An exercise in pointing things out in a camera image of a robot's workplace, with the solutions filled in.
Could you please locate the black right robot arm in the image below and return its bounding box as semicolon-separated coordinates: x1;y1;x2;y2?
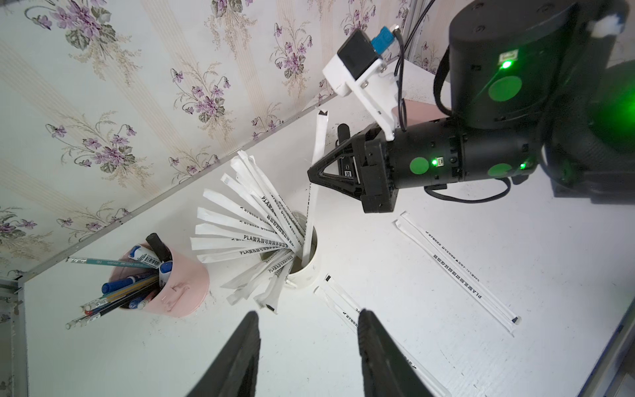
308;1;634;213

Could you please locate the pink eraser case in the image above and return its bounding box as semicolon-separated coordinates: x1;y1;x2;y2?
405;99;446;127

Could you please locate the black stapler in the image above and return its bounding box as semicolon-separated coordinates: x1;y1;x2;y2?
336;123;351;147

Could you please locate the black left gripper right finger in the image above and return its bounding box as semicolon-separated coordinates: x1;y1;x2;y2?
357;309;433;397

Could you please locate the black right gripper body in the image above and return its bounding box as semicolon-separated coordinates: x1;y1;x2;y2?
351;123;410;213

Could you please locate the white straw cup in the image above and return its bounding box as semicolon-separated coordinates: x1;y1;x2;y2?
285;228;321;290

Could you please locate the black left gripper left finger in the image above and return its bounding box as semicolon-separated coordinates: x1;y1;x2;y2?
188;311;261;397

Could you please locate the pink pen cup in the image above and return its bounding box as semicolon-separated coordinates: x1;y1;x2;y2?
136;246;210;318

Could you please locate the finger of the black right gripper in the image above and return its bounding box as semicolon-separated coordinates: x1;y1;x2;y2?
308;133;365;198

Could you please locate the bundle of wrapped straws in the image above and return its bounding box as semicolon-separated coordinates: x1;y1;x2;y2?
190;151;313;313

